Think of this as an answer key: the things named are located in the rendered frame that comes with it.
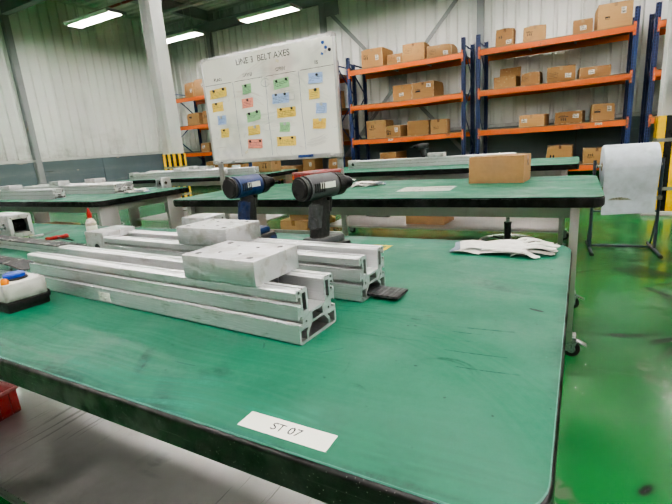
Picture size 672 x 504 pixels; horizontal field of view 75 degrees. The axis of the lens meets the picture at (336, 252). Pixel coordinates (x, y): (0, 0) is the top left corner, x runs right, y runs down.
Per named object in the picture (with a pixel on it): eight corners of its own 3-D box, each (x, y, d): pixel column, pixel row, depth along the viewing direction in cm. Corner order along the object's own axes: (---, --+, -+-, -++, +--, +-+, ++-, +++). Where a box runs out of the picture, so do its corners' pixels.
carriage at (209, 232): (180, 255, 103) (175, 226, 102) (215, 244, 112) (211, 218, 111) (229, 260, 95) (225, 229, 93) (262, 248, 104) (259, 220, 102)
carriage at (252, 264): (187, 292, 75) (181, 254, 73) (233, 274, 84) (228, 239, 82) (258, 304, 66) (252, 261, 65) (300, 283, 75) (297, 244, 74)
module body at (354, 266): (108, 266, 122) (102, 236, 120) (140, 257, 130) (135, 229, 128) (361, 302, 80) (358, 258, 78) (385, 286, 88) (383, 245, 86)
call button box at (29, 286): (-9, 309, 92) (-17, 280, 91) (41, 294, 100) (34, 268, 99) (9, 314, 88) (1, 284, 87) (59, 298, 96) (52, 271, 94)
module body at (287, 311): (35, 287, 106) (26, 253, 104) (76, 275, 114) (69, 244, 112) (300, 346, 64) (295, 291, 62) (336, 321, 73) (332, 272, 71)
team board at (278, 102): (212, 258, 455) (183, 57, 408) (243, 247, 497) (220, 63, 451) (339, 268, 383) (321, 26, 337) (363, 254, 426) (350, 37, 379)
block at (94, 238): (82, 266, 124) (75, 233, 122) (122, 255, 135) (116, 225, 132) (100, 268, 120) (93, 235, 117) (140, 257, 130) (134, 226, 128)
